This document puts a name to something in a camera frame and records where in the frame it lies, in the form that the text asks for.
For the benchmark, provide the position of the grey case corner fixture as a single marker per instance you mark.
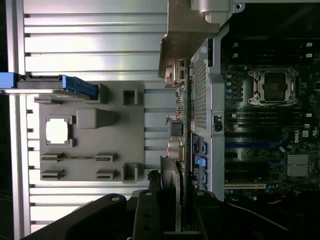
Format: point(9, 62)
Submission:
point(185, 30)

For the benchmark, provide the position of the blue card retention clip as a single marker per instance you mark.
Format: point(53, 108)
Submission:
point(205, 181)
point(201, 162)
point(205, 148)

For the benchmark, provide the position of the disk in blue caddy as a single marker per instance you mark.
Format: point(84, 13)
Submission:
point(75, 86)

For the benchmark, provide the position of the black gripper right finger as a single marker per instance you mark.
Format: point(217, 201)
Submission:
point(207, 215)

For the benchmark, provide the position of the RAM slot white latches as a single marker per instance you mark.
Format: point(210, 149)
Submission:
point(270, 116)
point(270, 126)
point(275, 55)
point(275, 45)

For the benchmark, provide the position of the silver finned chipset heatsink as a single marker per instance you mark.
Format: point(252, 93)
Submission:
point(297, 165)

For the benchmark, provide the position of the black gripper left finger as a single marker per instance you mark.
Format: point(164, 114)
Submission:
point(146, 215)

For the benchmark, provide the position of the RAM slot black latches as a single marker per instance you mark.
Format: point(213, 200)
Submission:
point(270, 111)
point(270, 121)

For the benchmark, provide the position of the CPU socket with metal frame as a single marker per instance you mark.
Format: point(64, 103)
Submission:
point(255, 85)

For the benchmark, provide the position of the grey printed parts rack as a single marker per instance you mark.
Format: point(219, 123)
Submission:
point(100, 140)

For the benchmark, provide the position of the silver open PC case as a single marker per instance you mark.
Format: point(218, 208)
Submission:
point(216, 100)

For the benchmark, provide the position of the white expansion slot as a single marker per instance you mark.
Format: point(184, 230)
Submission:
point(245, 186)

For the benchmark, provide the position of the blue expansion slot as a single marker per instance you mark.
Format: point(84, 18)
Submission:
point(250, 145)

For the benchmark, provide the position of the green RAM stick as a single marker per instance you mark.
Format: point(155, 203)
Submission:
point(78, 157)

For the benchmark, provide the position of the silver CPU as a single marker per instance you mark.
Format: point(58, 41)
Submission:
point(57, 130)

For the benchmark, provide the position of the green Dell motherboard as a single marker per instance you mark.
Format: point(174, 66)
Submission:
point(287, 140)

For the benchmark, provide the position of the black expansion slot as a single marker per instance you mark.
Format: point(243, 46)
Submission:
point(250, 176)
point(250, 165)

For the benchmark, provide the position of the black case latch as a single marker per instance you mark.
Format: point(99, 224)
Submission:
point(218, 123)

